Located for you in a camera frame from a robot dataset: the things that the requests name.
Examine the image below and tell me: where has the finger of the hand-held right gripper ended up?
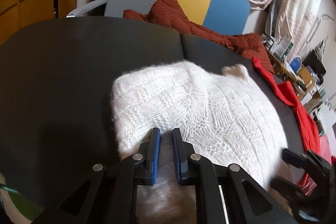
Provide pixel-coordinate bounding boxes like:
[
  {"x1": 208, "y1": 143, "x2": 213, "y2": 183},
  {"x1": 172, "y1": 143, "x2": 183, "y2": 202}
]
[
  {"x1": 270, "y1": 177, "x2": 306, "y2": 199},
  {"x1": 281, "y1": 148, "x2": 313, "y2": 170}
]

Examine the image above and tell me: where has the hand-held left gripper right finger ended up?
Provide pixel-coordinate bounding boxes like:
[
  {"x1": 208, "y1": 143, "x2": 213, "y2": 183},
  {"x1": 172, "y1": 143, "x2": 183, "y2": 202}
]
[{"x1": 172, "y1": 128, "x2": 300, "y2": 224}]

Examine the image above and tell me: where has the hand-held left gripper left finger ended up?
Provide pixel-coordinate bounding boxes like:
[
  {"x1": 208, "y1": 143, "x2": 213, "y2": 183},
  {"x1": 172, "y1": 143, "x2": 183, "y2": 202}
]
[{"x1": 29, "y1": 128, "x2": 161, "y2": 224}]

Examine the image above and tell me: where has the white knit sweater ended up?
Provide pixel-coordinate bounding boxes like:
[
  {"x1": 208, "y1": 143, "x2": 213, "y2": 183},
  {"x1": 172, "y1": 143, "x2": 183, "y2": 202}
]
[{"x1": 112, "y1": 60, "x2": 289, "y2": 224}]

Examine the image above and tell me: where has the red garment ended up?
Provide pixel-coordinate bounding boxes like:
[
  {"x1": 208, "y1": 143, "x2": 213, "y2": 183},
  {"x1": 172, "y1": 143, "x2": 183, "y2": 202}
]
[{"x1": 252, "y1": 57, "x2": 322, "y2": 191}]

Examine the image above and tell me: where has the wooden desk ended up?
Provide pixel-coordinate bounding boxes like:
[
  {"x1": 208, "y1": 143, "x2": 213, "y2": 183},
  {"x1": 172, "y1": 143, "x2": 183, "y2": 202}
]
[{"x1": 265, "y1": 40, "x2": 315, "y2": 93}]

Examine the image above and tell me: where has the blue round object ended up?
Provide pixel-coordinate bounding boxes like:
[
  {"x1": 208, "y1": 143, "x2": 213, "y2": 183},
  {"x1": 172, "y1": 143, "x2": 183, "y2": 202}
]
[{"x1": 290, "y1": 56, "x2": 302, "y2": 71}]

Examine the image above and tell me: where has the green and white box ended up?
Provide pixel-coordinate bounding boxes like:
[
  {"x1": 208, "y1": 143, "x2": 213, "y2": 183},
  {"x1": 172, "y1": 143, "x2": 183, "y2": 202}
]
[{"x1": 272, "y1": 38, "x2": 294, "y2": 59}]

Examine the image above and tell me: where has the black padded table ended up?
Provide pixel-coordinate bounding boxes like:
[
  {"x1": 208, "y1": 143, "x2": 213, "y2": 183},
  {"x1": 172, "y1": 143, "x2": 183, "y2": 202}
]
[{"x1": 0, "y1": 16, "x2": 309, "y2": 224}]

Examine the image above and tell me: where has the curved metal rod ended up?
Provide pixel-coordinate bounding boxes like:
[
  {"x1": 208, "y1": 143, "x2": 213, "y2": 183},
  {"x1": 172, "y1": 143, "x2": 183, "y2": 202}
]
[{"x1": 306, "y1": 13, "x2": 329, "y2": 44}]

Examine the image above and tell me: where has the green glass side table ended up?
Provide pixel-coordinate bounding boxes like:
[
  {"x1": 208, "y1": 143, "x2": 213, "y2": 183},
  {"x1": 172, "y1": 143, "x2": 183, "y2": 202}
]
[{"x1": 0, "y1": 173, "x2": 42, "y2": 222}]

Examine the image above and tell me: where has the rust brown quilted jacket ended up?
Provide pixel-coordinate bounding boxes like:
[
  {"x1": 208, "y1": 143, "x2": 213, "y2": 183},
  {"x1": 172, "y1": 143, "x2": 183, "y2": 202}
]
[{"x1": 123, "y1": 0, "x2": 276, "y2": 75}]

